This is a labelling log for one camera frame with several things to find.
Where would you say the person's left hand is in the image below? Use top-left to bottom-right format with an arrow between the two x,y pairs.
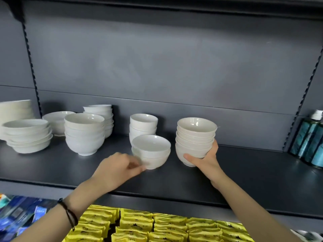
91,153 -> 146,194

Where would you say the person's right hand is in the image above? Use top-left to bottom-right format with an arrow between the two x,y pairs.
183,140 -> 227,191

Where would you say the off-white ceramic bowl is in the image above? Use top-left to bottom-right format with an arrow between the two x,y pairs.
175,137 -> 214,157
175,143 -> 212,168
176,132 -> 215,150
132,148 -> 171,170
177,117 -> 218,139
176,127 -> 216,145

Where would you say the tall white ceramic bowl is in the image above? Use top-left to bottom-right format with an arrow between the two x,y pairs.
130,113 -> 159,131
129,124 -> 157,136
129,132 -> 142,147

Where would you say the dark grey metal shelf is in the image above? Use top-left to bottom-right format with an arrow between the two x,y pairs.
23,0 -> 323,21
0,133 -> 323,225

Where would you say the white wide-rimmed ceramic bowl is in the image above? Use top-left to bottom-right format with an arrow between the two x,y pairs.
2,119 -> 50,136

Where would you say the cream ceramic bowl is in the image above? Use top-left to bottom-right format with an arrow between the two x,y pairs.
0,108 -> 34,118
0,114 -> 35,123
0,99 -> 32,111

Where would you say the person's left forearm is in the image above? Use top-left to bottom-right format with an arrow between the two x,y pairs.
11,177 -> 108,242

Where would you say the person's right forearm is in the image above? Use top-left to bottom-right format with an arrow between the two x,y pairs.
213,177 -> 302,242

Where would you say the yellow packets shelf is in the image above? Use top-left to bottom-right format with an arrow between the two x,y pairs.
62,204 -> 255,242

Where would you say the row of teal pump bottles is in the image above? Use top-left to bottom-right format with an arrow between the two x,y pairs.
289,109 -> 323,170

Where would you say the row of blue boxes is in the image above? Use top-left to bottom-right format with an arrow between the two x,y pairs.
0,195 -> 57,242

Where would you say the large grey metal back panel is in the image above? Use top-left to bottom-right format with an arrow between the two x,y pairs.
0,2 -> 35,88
24,2 -> 323,116

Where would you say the narrow grey metal back panel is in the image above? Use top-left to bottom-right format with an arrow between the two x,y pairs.
0,85 -> 41,119

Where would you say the black cord bracelet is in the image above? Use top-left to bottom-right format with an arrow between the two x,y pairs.
57,198 -> 79,232

